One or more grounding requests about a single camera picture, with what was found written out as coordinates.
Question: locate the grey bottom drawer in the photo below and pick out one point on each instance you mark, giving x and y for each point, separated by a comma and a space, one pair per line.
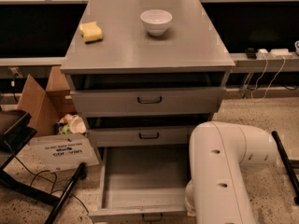
145, 183

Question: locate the grey drawer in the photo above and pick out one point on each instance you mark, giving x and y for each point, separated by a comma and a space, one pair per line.
127, 137
145, 101
145, 183

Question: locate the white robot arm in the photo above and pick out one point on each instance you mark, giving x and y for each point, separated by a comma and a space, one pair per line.
217, 150

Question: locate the grey top drawer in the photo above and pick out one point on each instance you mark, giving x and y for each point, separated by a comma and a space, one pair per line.
145, 101

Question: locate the grey middle drawer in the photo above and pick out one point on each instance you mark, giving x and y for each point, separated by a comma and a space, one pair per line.
127, 137

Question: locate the grey drawer cabinet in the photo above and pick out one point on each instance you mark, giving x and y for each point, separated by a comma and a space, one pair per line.
189, 54

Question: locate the black stand leg right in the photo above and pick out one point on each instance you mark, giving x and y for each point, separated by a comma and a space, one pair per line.
290, 166

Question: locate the white crumpled items in box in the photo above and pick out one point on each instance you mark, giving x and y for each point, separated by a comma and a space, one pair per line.
70, 124

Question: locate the brown cardboard box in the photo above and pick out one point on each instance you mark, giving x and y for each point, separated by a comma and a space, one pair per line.
58, 152

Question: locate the black power adapter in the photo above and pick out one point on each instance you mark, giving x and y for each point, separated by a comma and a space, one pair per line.
251, 53

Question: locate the white power strip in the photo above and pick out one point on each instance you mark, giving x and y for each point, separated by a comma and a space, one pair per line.
274, 53

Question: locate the white ceramic bowl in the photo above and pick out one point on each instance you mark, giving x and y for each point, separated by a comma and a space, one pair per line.
156, 21

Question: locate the yellow sponge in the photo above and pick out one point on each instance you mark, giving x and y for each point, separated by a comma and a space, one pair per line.
90, 31

